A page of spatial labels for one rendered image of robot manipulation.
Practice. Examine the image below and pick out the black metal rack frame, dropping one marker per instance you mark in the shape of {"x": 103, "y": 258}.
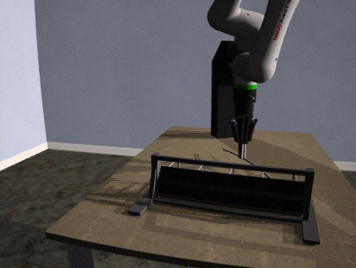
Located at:
{"x": 261, "y": 194}

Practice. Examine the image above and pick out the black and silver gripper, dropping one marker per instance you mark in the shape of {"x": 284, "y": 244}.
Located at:
{"x": 246, "y": 124}

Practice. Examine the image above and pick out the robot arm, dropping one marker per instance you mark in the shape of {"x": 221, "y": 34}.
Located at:
{"x": 253, "y": 60}

